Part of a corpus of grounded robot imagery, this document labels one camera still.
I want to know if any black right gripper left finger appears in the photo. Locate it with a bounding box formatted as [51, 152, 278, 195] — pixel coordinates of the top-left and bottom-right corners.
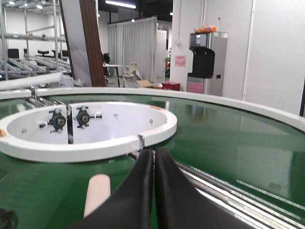
[69, 149, 154, 229]

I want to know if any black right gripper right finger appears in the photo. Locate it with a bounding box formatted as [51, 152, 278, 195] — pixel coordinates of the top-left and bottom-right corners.
[155, 147, 248, 229]

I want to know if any beige hand brush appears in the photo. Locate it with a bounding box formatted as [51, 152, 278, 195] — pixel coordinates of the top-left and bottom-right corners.
[83, 174, 111, 218]

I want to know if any steel conveyor rollers left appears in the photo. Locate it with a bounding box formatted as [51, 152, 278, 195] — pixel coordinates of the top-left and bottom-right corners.
[26, 86, 66, 107]

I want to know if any white outer conveyor rim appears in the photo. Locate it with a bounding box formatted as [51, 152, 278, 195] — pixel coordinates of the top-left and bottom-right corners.
[0, 87, 305, 132]

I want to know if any right black bearing block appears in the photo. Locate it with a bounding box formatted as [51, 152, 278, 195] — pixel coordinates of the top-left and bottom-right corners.
[76, 106, 102, 129]

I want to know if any black bearing block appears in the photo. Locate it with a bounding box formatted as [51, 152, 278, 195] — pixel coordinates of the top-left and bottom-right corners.
[38, 109, 66, 133]
[76, 106, 102, 129]

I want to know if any left black bearing block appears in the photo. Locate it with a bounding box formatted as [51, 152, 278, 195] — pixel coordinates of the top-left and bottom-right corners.
[38, 109, 66, 133]

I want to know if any red box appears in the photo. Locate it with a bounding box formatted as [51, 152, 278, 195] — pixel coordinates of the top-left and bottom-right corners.
[162, 82, 181, 91]

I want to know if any pink paper notice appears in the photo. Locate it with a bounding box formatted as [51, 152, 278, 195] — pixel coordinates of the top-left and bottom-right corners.
[174, 55, 186, 67]

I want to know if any white foam tube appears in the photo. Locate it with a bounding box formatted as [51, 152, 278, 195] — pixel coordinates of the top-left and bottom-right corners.
[0, 72, 63, 91]

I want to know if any silver black water dispenser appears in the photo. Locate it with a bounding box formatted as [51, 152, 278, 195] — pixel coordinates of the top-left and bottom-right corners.
[187, 31, 228, 96]

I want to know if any white curtain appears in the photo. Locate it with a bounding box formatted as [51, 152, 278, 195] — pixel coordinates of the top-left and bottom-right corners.
[108, 16, 157, 80]

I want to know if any metal pipe rack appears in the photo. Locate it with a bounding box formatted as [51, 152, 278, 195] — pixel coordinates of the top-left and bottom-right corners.
[0, 0, 71, 80]

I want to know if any brown wooden pillar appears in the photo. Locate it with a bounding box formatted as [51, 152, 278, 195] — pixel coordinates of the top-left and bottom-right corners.
[79, 0, 106, 87]

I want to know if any white inner conveyor ring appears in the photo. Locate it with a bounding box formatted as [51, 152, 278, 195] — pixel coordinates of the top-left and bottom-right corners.
[0, 101, 178, 163]

